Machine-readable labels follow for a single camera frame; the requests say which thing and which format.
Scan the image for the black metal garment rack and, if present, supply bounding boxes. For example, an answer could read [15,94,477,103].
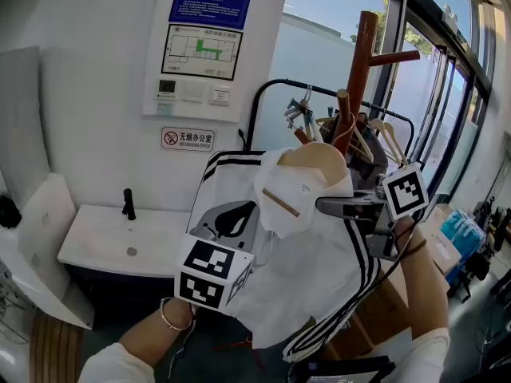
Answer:
[246,78,416,167]

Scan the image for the plastic wrapped white panel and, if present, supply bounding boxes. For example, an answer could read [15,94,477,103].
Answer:
[0,45,53,199]

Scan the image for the stack of cardboard boxes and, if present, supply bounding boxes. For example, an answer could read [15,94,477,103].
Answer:
[319,203,464,358]

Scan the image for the dark vanity cabinet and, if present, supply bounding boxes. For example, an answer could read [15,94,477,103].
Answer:
[63,263,180,326]

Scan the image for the white boxy appliance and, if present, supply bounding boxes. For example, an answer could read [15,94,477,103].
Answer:
[0,173,95,330]

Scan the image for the blue wrapped packages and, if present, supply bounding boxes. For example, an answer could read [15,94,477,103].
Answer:
[441,208,486,285]

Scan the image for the white wall board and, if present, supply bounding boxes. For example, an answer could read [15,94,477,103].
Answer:
[142,0,292,124]

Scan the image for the white shirt with black stripes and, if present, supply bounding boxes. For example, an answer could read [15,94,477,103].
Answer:
[185,148,382,362]

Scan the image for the floor plan poster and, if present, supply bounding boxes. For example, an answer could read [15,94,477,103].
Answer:
[160,24,244,81]

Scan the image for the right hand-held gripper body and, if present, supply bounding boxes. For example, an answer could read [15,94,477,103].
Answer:
[365,162,430,261]

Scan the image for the wooden clothes hanger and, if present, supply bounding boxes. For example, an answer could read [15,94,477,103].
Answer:
[261,89,356,218]

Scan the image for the person's right forearm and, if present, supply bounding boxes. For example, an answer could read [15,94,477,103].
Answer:
[398,217,450,338]

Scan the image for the black office chair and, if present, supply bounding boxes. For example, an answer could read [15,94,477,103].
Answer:
[450,249,492,302]

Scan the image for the black flat device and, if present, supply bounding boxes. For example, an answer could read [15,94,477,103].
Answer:
[287,355,396,383]

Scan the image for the wall thermostat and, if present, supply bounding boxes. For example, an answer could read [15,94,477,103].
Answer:
[156,78,177,101]

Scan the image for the row of empty wooden hangers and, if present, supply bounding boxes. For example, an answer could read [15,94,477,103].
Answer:
[283,85,410,167]

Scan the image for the black framed glass door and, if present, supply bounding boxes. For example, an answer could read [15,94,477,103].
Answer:
[378,0,500,215]

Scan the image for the brown wooden coat stand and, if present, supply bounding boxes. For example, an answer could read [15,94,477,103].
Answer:
[295,10,421,155]

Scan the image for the red white wall sign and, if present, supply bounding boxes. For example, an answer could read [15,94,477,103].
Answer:
[160,126,218,152]

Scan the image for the grey jacket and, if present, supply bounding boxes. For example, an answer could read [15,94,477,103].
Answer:
[347,112,390,191]

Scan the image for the white emergency light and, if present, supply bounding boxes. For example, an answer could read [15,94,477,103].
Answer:
[441,5,460,27]

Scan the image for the wooden slat mat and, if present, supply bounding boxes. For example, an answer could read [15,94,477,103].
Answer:
[30,313,85,383]

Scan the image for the black faucet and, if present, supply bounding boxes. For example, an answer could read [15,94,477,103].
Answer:
[121,188,137,221]

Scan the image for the white sink basin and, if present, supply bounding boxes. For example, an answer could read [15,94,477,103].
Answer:
[57,203,192,278]

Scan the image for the thin wrist bracelet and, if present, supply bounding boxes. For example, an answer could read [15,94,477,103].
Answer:
[159,296,193,331]

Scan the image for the person's right hand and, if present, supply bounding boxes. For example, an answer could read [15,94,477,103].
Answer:
[394,215,419,251]

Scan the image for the person's left forearm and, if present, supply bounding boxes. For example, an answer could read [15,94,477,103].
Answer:
[115,297,196,369]

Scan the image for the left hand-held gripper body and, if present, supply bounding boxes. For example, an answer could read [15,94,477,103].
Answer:
[174,200,259,310]

